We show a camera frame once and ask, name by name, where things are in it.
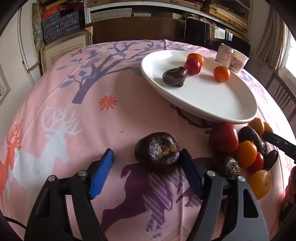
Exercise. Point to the large red plum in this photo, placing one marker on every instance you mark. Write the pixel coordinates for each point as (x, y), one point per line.
(223, 139)

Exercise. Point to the small red plum pile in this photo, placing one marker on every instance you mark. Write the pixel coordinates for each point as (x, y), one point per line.
(258, 164)

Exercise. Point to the dark chestnut on plate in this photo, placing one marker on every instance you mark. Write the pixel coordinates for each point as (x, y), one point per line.
(175, 77)

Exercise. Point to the white paper cup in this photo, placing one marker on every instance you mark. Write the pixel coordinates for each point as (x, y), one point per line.
(238, 61)

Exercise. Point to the yellow-orange fruit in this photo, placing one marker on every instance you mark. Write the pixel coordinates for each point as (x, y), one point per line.
(260, 183)

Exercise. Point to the cardboard framed panel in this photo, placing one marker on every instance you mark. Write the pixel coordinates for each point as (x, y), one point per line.
(54, 51)

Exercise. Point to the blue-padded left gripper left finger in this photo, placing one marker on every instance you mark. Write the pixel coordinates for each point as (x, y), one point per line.
(49, 219)

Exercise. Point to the shelf with boxes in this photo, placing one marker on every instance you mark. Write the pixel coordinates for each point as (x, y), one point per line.
(66, 18)

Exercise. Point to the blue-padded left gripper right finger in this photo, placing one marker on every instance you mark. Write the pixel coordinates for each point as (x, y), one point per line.
(243, 219)

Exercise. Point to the orange mandarin plate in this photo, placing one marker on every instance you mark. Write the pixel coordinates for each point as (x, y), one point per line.
(198, 57)
(221, 73)

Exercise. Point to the large dark water chestnut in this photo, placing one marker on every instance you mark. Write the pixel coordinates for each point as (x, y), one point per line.
(157, 150)

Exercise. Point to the white oval plate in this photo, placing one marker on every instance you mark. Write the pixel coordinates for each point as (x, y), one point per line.
(201, 95)

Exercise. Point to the small red plum on plate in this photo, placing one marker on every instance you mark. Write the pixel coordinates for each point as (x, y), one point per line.
(193, 66)

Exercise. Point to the rough-topped dark chestnut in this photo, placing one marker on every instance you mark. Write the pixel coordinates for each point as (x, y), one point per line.
(231, 168)

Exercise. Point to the wooden chair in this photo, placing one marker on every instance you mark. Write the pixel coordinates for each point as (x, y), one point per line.
(282, 95)

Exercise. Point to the orange mandarin plate far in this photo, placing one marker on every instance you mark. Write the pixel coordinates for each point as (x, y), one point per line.
(198, 57)

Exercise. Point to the small orange fruit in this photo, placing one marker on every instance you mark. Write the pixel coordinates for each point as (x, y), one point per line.
(267, 127)

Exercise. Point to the black monitor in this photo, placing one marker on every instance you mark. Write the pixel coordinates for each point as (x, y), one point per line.
(195, 32)

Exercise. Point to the orange fruit pile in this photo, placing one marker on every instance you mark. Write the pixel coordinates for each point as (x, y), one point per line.
(258, 125)

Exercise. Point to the patterned curtain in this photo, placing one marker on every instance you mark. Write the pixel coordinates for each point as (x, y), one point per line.
(272, 43)

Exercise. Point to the orange mandarin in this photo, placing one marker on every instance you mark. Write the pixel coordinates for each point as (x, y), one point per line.
(246, 154)

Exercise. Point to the dark chestnut pile right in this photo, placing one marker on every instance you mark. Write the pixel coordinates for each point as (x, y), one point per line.
(270, 159)

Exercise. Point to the right hand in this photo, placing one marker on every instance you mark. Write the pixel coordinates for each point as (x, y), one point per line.
(290, 189)

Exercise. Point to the orange mandarin plate right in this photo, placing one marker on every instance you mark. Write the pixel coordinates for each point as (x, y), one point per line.
(221, 73)

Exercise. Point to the pink deer-print tablecloth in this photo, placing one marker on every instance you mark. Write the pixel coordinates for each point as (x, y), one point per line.
(86, 103)

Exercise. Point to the dark wooden cabinet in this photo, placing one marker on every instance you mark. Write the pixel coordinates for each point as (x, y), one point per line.
(137, 28)

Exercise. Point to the dark elongated chestnut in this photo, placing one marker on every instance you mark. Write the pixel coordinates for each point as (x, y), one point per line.
(249, 134)

